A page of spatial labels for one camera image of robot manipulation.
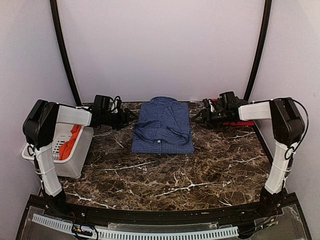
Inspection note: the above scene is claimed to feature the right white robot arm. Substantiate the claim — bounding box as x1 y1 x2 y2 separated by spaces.
191 91 309 196

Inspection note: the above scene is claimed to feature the left black frame post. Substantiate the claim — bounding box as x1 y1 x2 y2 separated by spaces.
49 0 82 107

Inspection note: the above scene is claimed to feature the white slotted cable duct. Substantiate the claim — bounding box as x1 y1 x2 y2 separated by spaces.
31 214 239 240

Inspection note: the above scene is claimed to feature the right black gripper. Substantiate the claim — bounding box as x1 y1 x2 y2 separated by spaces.
190 108 228 130

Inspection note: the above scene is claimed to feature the blue checked shirt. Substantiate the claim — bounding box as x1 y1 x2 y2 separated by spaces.
131 96 195 155

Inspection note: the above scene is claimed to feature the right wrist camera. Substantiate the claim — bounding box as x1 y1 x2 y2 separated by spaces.
201 91 240 113

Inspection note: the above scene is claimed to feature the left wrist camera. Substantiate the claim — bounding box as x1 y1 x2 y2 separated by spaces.
91 95 122 115

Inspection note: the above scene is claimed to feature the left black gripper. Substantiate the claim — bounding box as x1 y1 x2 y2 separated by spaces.
102 107 139 131

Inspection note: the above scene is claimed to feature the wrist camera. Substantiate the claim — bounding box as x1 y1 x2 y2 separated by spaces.
91 95 122 115
201 91 240 113

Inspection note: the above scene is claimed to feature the right black frame post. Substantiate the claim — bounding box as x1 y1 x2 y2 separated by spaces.
243 0 272 101

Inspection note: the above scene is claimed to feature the white plastic laundry basket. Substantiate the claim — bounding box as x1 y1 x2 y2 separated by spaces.
21 123 94 179

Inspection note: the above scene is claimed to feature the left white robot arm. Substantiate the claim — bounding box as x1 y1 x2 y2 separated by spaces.
22 95 138 218

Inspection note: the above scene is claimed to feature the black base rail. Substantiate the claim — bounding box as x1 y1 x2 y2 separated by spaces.
18 193 308 234

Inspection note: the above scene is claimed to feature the orange garment in basket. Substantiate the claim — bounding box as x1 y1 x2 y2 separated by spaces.
59 125 82 161

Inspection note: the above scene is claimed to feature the black frame post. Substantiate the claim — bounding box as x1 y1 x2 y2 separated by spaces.
243 0 272 101
49 0 82 107

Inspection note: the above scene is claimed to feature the red folded garment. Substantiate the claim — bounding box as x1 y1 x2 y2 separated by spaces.
217 107 254 126

